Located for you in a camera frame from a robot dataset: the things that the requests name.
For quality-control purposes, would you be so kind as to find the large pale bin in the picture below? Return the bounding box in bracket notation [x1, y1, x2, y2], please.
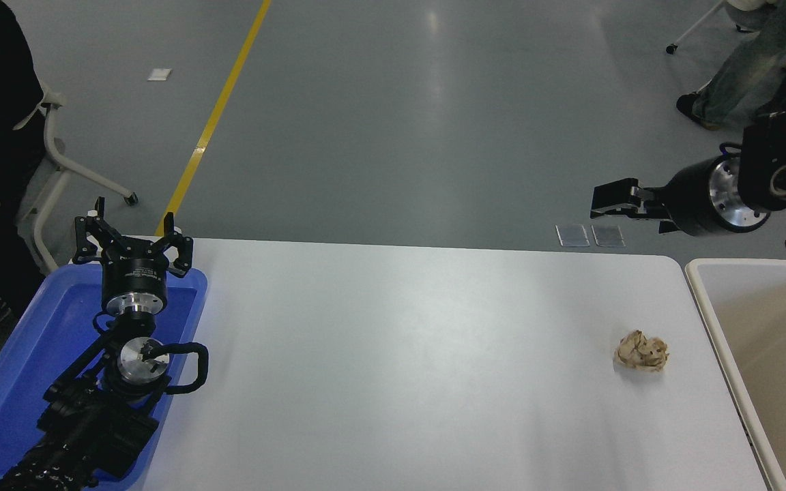
[684, 259, 786, 491]

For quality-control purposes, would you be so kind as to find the crumpled tan paper ball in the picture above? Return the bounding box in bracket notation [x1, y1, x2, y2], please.
[614, 331, 670, 372]

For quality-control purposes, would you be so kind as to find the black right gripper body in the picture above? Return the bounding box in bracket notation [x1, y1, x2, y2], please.
[665, 155, 729, 238]

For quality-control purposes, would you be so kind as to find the grey floor plate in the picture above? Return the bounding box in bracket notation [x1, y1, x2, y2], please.
[555, 225, 591, 248]
[591, 225, 626, 248]

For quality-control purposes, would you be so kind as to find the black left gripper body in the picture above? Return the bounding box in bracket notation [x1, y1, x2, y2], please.
[102, 243, 170, 305]

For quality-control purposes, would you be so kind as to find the blue plastic tray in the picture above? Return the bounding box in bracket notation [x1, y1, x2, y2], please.
[0, 265, 209, 491]

